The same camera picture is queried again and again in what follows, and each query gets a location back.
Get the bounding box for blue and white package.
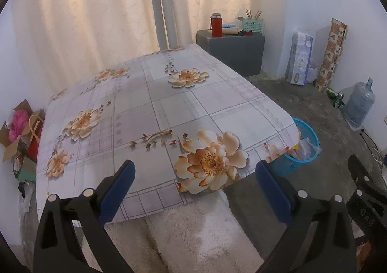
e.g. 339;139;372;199
285;28;313;86

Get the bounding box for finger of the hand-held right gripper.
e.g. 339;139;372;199
347;155;387;201

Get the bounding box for grey cabinet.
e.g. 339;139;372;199
196;30;266;77

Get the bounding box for red gift bag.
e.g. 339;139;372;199
27;114;46;162

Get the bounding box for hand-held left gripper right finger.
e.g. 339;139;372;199
255;160;357;273

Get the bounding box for pink fluffy bundle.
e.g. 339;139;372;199
8;110;29;142

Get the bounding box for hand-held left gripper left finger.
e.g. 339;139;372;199
33;160;136;273

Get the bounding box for blue mesh wastebasket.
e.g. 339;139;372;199
270;117;320;177

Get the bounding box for white power cable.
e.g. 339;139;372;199
360;128;387;171

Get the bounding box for white fluffy rug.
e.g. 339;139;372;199
103;190;265;273

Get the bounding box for teal box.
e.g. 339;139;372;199
14;155;37;183

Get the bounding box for red thermos bottle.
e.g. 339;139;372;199
211;13;223;37

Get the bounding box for open cardboard box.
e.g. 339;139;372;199
0;99;46;162

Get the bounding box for large water jug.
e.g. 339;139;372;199
342;77;376;131

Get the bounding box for table with floral tablecloth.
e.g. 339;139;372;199
36;43;301;228

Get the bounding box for green utensil holder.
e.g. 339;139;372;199
242;18;264;35

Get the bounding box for white plastic bag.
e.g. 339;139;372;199
306;65;321;84

